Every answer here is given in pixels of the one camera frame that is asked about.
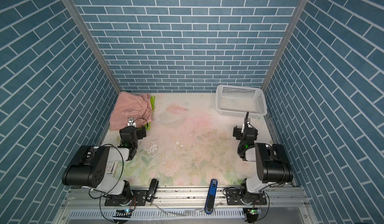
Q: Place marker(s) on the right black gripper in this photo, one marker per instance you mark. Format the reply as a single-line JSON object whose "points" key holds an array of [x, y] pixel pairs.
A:
{"points": [[237, 131]]}

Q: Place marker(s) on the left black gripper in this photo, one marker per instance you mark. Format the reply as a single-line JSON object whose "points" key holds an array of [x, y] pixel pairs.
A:
{"points": [[140, 134]]}

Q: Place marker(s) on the lime green shorts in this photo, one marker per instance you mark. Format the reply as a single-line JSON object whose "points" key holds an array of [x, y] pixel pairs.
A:
{"points": [[152, 100]]}

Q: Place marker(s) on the pink shorts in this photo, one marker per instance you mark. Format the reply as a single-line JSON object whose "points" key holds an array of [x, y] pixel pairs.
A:
{"points": [[128, 106]]}

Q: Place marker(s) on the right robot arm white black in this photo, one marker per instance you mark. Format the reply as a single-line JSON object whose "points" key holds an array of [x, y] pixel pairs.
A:
{"points": [[272, 163]]}

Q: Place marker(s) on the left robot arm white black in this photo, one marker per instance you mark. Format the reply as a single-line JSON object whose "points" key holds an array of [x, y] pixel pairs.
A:
{"points": [[88, 168]]}

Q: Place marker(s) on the white plastic laundry basket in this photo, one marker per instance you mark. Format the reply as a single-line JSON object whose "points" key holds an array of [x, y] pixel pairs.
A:
{"points": [[236, 101]]}

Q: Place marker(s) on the blue white card label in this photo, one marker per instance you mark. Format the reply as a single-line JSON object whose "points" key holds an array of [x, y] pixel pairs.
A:
{"points": [[111, 168]]}

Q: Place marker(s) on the blue black handheld device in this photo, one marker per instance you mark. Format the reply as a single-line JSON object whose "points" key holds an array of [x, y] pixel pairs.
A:
{"points": [[210, 201]]}

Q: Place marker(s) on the right green circuit board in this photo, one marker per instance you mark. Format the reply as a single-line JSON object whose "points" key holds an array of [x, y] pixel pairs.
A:
{"points": [[252, 211]]}

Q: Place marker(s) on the green circuit board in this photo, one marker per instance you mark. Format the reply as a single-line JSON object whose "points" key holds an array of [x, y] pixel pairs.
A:
{"points": [[252, 211], [125, 213]]}

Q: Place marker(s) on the left green circuit board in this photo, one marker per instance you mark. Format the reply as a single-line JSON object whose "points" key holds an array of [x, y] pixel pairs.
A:
{"points": [[125, 213]]}

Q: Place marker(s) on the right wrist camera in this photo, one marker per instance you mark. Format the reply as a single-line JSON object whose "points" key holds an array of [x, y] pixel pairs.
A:
{"points": [[245, 126]]}

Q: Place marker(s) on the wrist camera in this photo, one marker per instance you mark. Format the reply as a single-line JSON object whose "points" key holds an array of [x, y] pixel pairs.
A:
{"points": [[245, 126], [131, 122]]}

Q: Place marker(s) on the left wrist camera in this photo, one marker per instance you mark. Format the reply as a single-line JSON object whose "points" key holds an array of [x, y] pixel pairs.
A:
{"points": [[131, 122]]}

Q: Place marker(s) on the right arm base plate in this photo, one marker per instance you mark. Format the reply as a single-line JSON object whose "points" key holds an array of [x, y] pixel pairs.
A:
{"points": [[236, 197]]}

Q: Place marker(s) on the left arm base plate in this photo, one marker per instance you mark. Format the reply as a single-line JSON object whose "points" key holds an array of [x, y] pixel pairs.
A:
{"points": [[138, 198]]}

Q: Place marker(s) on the aluminium front rail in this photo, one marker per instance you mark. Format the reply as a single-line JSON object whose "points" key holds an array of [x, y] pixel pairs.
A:
{"points": [[189, 197]]}

